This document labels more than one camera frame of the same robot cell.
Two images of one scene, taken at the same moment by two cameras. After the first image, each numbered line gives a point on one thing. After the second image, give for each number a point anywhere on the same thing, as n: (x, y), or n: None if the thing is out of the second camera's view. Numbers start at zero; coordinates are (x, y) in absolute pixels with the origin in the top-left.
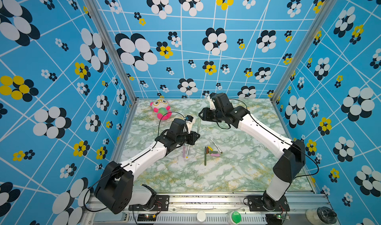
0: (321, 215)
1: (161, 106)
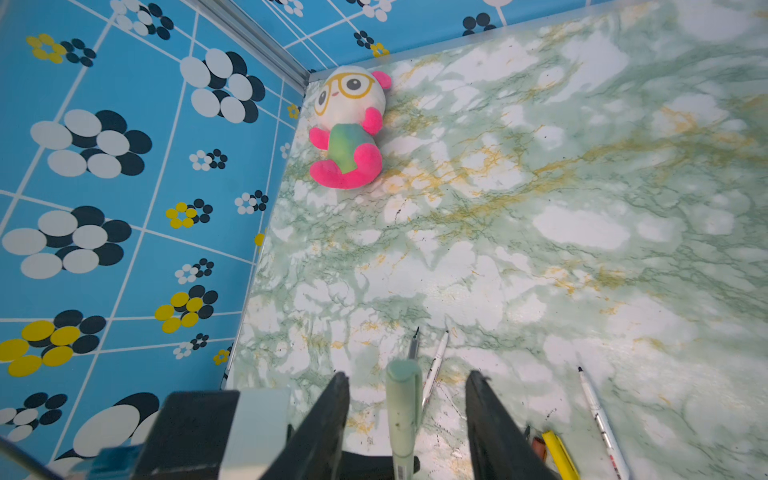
0: None
1: (346, 105)
